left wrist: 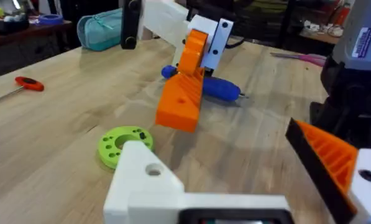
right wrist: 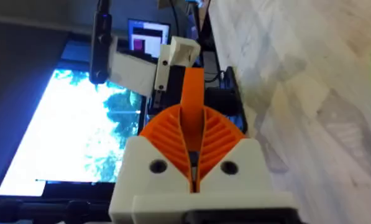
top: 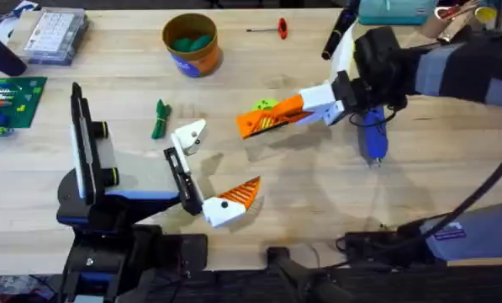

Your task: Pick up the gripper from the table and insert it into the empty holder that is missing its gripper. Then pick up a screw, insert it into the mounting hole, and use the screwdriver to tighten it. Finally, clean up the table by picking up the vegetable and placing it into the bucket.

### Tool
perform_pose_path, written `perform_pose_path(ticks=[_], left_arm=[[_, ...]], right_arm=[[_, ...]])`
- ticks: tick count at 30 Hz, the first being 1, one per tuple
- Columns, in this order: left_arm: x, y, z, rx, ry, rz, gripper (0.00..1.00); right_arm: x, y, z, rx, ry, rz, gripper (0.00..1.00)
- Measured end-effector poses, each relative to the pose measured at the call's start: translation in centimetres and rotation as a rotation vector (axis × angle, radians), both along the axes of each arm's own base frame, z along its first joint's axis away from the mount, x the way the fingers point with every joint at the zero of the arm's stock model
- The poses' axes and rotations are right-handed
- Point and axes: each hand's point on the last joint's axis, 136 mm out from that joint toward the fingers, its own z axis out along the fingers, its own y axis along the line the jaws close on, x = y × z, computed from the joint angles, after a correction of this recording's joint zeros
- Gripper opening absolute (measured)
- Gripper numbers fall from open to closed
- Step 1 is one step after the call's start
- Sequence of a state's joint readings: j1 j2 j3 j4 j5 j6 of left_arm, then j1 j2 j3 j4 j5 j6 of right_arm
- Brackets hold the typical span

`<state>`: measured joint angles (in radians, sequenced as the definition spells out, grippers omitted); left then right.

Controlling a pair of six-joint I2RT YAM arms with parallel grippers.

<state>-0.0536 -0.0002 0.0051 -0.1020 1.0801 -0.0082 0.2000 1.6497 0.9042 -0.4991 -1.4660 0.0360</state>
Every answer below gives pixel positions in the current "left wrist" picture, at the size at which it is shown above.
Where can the dark wooden side table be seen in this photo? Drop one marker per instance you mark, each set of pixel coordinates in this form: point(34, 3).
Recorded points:
point(23, 34)

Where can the blue tape roll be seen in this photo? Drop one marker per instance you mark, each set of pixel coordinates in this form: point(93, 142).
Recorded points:
point(50, 19)

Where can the green disc with holes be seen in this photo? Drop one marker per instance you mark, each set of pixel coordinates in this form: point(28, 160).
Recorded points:
point(110, 149)

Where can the blue electric screwdriver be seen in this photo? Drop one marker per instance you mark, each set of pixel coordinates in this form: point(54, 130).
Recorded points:
point(219, 88)

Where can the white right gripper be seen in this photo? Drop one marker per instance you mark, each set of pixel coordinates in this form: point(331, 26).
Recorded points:
point(163, 21)

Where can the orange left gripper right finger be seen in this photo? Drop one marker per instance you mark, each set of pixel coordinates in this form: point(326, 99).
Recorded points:
point(334, 161)

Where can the teal zip pouch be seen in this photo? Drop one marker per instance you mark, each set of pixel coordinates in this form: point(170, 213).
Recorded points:
point(99, 29)

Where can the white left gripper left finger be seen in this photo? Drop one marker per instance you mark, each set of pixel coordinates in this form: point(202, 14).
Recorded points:
point(141, 174)

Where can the pink scissors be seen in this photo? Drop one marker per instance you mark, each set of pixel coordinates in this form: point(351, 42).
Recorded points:
point(309, 58)

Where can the orange ribbed wedge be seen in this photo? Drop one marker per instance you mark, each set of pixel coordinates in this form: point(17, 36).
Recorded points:
point(180, 102)

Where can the small black screw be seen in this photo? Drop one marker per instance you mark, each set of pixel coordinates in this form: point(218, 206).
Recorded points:
point(142, 135)

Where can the black upright wrist plate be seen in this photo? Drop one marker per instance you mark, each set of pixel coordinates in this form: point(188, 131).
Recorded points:
point(130, 25)

